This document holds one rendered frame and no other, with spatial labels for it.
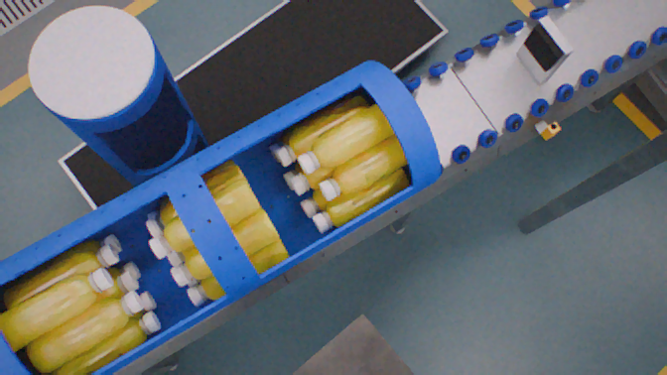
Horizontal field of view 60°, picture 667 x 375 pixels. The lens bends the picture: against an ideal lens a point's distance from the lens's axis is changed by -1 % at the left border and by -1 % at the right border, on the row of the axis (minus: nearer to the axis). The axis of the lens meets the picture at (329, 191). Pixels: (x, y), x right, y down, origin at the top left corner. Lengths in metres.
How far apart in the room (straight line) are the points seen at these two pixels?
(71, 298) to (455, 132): 0.89
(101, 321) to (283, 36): 1.54
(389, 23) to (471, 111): 1.05
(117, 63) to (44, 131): 1.25
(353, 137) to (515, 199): 1.40
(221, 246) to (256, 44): 1.45
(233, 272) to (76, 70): 0.62
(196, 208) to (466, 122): 0.70
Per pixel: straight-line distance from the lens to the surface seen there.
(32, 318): 1.13
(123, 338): 1.18
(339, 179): 1.12
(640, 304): 2.54
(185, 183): 1.05
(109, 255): 1.16
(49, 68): 1.44
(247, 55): 2.35
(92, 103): 1.37
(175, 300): 1.27
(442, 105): 1.43
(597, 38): 1.64
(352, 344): 1.20
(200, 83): 2.32
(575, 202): 1.96
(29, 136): 2.62
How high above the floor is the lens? 2.21
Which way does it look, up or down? 75 degrees down
